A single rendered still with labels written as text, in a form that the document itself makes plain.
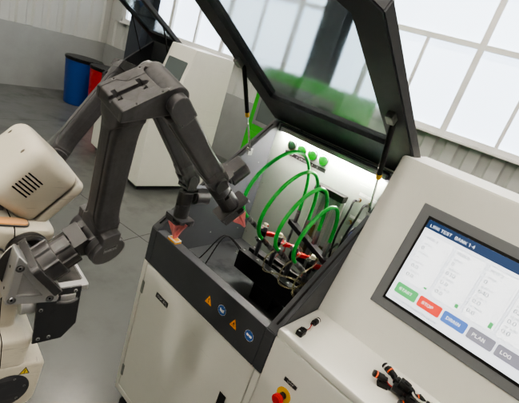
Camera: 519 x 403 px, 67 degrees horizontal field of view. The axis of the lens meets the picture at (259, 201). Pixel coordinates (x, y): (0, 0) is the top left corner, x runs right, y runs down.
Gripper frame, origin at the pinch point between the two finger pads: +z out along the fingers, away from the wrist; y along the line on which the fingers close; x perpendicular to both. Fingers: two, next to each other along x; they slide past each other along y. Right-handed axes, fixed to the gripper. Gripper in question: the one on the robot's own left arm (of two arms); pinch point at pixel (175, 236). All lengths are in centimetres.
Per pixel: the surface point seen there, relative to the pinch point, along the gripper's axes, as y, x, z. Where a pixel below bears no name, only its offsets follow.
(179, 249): -6.1, 1.8, 2.2
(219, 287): -30.4, 2.2, 2.8
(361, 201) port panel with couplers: -43, -51, -32
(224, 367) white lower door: -43, 2, 28
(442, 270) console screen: -85, -27, -32
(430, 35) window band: 99, -396, -150
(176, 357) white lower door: -20.1, 2.3, 43.1
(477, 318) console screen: -99, -25, -25
